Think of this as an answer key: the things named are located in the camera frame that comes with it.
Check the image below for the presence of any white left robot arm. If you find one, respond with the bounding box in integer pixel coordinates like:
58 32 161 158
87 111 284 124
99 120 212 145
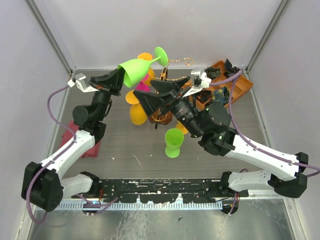
21 69 125 212

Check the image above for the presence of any black mounting rail base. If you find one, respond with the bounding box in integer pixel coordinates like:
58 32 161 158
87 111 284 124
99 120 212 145
82 178 234 204

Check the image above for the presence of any black rolled belt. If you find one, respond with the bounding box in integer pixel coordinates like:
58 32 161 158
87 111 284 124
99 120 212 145
195 90 212 104

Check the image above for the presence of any grey slotted cable duct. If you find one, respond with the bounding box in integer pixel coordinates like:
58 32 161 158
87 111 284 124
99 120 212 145
55 200 223 211

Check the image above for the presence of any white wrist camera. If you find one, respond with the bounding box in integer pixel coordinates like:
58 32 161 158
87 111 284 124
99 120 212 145
67 73 98 93
183 67 212 98

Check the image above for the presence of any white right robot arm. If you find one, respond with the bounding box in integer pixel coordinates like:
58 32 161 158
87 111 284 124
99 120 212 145
133 77 309 198

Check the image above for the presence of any dark green patterned cloth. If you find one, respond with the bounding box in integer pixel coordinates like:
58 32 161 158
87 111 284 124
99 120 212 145
204 67 221 80

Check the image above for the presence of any dark blue folded cloth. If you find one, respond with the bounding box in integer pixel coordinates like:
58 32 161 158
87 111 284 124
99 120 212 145
224 58 240 78

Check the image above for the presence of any blue yellow patterned cloth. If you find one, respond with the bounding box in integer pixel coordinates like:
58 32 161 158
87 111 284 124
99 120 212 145
212 87 230 106

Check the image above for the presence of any green wine glass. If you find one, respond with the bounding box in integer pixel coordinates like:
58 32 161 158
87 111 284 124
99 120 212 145
117 47 169 88
164 128 184 158

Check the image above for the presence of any pink plastic wine glass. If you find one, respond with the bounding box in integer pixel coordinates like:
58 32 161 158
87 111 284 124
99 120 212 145
135 81 150 92

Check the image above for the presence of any orange wine glass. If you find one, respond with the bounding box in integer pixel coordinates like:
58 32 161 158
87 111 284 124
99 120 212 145
125 90 148 125
137 52 156 87
175 121 189 135

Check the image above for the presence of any orange wooden divided tray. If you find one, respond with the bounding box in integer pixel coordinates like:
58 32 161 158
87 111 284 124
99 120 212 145
195 60 253 110

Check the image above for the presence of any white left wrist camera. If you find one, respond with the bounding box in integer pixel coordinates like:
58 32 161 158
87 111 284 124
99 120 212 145
67 73 98 93

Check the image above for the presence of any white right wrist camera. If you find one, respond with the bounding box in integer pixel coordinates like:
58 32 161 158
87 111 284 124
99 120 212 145
183 67 212 98

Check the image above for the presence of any red folded cloth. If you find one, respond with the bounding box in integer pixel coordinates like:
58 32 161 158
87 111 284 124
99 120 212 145
61 120 102 159

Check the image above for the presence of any gold wire wine glass rack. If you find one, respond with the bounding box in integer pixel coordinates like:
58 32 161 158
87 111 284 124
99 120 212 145
145 57 194 129

